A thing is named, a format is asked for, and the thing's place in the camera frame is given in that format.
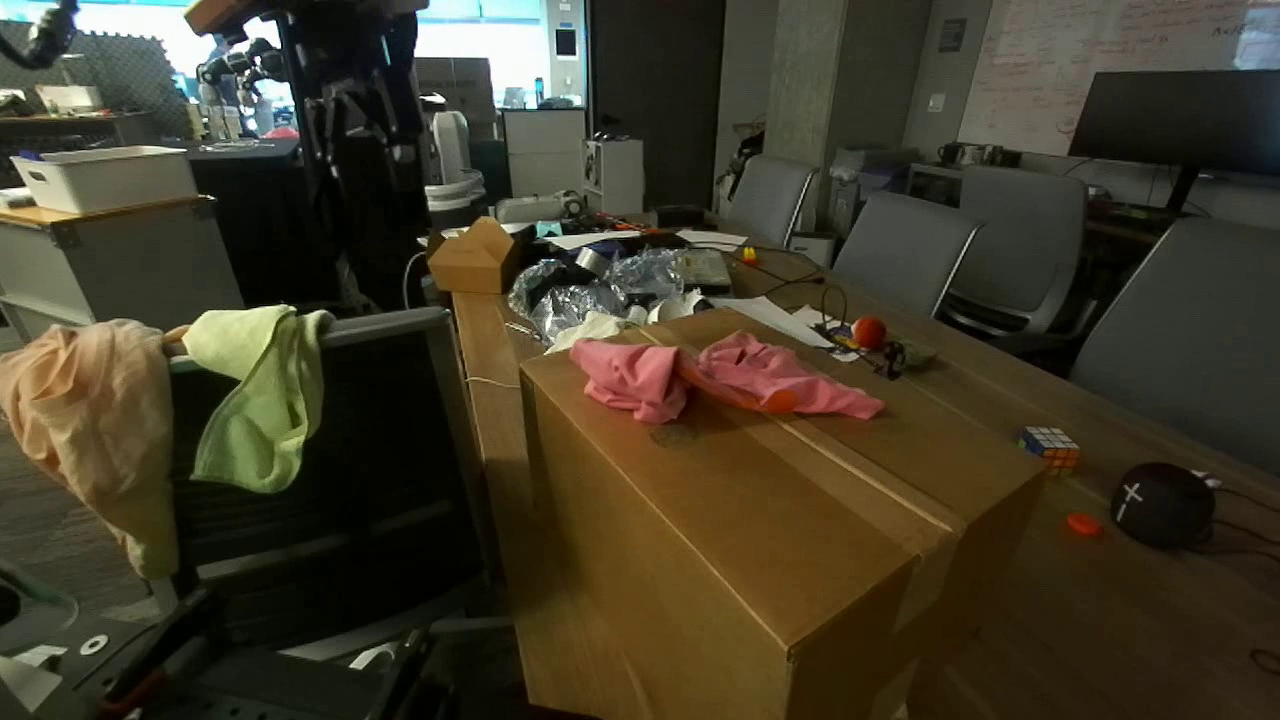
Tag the pink t-shirt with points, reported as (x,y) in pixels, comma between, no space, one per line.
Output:
(653,382)

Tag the yellow-green towel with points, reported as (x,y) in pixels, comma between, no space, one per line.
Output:
(272,403)

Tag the peach t-shirt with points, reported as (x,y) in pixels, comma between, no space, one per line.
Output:
(92,409)

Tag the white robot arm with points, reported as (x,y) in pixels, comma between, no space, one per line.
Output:
(350,73)

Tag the grey chair far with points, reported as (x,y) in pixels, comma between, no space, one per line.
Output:
(769,202)

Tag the large brown cardboard box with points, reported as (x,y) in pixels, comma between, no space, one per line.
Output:
(727,567)

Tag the grey office chair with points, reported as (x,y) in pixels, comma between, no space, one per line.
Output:
(318,602)

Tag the grey chair behind middle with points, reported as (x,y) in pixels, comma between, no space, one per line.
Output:
(1027,254)

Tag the grey chair right near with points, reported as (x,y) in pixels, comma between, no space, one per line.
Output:
(1192,338)

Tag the pile of plastic bags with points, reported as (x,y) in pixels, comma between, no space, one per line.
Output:
(566,303)

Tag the white paper sheet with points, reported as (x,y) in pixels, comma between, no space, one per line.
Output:
(774,316)

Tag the red ball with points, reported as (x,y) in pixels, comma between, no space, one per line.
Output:
(870,334)

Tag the rubik's cube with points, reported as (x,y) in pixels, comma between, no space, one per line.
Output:
(1054,446)

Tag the small orange cap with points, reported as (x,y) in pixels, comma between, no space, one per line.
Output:
(1084,525)

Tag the black round speaker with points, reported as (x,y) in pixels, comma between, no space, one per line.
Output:
(1162,504)

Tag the white storage bin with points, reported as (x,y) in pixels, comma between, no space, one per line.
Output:
(106,179)

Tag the black monitor screen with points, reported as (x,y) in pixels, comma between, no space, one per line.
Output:
(1227,122)

